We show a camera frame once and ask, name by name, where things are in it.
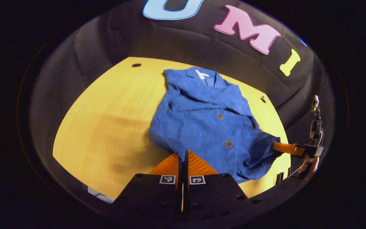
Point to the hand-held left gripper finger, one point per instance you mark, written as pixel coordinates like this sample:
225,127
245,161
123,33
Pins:
179,171
186,168

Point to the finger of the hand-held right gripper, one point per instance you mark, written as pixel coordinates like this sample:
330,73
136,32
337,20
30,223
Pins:
288,149

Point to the blue button jacket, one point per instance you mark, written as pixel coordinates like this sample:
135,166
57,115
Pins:
208,121

